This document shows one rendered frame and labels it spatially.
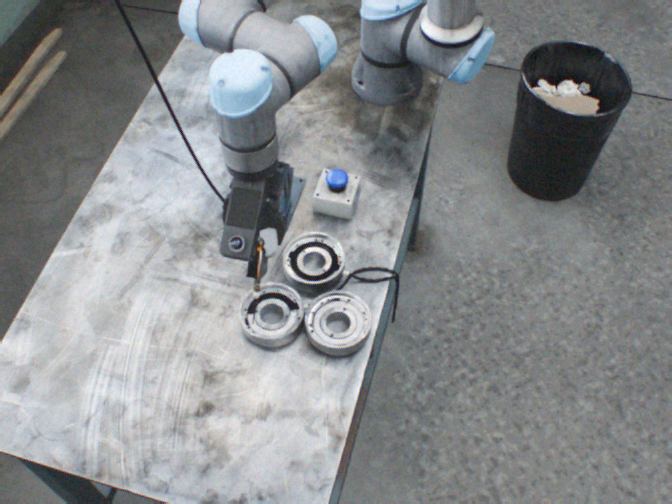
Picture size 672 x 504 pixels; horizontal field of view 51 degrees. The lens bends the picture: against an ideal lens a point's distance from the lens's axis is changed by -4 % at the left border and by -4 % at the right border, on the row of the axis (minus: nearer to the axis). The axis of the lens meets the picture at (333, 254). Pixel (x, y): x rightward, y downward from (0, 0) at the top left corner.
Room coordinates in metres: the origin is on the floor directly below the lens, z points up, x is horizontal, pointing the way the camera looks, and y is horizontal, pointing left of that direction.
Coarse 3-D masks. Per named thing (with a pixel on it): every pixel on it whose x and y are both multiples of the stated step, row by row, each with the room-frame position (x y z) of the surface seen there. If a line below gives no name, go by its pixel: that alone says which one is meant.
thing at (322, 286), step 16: (304, 240) 0.74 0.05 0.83; (320, 240) 0.74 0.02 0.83; (336, 240) 0.73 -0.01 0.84; (288, 256) 0.71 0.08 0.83; (304, 256) 0.71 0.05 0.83; (320, 256) 0.72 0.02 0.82; (288, 272) 0.67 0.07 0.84; (320, 272) 0.68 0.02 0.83; (336, 272) 0.67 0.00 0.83; (304, 288) 0.65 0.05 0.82; (320, 288) 0.65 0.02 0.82
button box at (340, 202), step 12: (324, 168) 0.89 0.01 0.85; (324, 180) 0.86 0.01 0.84; (324, 192) 0.84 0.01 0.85; (336, 192) 0.83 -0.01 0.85; (348, 192) 0.83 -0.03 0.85; (324, 204) 0.82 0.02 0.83; (336, 204) 0.81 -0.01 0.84; (348, 204) 0.81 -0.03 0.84; (336, 216) 0.81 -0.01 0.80; (348, 216) 0.81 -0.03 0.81
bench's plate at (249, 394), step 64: (320, 0) 1.48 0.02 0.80; (192, 64) 1.25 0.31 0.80; (128, 128) 1.05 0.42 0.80; (192, 128) 1.05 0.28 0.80; (320, 128) 1.04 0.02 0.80; (384, 128) 1.04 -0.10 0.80; (128, 192) 0.88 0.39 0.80; (192, 192) 0.88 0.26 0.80; (384, 192) 0.87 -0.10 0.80; (64, 256) 0.73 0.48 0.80; (128, 256) 0.73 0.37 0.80; (192, 256) 0.73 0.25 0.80; (384, 256) 0.73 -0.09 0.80; (64, 320) 0.60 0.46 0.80; (128, 320) 0.60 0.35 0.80; (192, 320) 0.60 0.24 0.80; (0, 384) 0.48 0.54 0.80; (64, 384) 0.48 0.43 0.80; (128, 384) 0.48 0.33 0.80; (192, 384) 0.49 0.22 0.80; (256, 384) 0.49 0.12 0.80; (320, 384) 0.48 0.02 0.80; (0, 448) 0.38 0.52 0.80; (64, 448) 0.38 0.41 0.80; (128, 448) 0.38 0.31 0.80; (192, 448) 0.38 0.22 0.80; (256, 448) 0.38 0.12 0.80; (320, 448) 0.38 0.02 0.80
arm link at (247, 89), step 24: (216, 72) 0.65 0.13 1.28; (240, 72) 0.65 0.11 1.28; (264, 72) 0.65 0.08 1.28; (216, 96) 0.64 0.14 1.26; (240, 96) 0.63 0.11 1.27; (264, 96) 0.64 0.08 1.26; (288, 96) 0.67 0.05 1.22; (216, 120) 0.65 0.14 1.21; (240, 120) 0.63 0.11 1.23; (264, 120) 0.64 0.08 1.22; (240, 144) 0.63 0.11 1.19; (264, 144) 0.64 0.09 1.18
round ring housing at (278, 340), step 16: (272, 288) 0.64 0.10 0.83; (288, 288) 0.64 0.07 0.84; (240, 304) 0.61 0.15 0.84; (272, 304) 0.62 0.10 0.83; (240, 320) 0.58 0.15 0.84; (256, 320) 0.58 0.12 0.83; (288, 320) 0.58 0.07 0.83; (304, 320) 0.59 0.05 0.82; (256, 336) 0.55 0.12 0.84; (272, 336) 0.55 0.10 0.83; (288, 336) 0.55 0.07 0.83
